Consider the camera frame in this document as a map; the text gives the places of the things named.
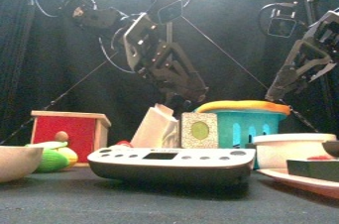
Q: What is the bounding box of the red toy food piece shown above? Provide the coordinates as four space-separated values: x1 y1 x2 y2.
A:
306 155 335 162

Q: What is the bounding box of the yellow toy banana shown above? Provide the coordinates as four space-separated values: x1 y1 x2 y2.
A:
193 99 292 117

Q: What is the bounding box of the green patterned carton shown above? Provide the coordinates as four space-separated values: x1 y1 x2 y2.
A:
179 111 220 150

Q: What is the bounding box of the teal plastic basket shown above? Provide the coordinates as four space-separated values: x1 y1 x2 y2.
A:
207 108 287 170

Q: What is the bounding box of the small red toy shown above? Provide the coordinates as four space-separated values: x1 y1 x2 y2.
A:
115 140 133 149

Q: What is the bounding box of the white round pot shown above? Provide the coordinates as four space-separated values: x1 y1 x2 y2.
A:
251 132 339 170

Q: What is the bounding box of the dark small bowl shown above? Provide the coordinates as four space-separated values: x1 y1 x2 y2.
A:
320 140 339 159

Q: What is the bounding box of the black and white scale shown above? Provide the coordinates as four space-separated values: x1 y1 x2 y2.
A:
85 146 258 188

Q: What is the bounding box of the red wooden box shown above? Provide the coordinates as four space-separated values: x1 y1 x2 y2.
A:
29 110 112 168

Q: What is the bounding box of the dark green box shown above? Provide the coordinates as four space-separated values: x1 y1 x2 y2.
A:
284 159 339 183

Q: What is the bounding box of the white toy with brown knob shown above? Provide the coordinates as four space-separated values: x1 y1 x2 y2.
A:
24 130 72 151

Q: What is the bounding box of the white plate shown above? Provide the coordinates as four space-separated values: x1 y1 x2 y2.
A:
255 168 339 200

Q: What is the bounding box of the green yellow toy corn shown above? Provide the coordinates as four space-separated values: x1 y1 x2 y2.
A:
33 146 80 174

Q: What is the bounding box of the white bowl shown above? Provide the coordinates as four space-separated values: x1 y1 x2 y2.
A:
0 145 45 184

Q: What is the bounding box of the metal frame pole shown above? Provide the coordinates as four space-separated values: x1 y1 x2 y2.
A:
165 0 175 45

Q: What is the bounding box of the black looped gripper cable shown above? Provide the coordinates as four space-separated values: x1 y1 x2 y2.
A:
96 24 136 75

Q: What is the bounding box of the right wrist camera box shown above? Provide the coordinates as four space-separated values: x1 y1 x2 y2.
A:
266 5 299 39

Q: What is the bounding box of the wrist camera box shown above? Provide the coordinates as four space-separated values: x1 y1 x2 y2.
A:
266 5 299 39
145 0 185 25

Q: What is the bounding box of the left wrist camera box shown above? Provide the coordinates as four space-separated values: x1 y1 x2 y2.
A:
145 0 185 25

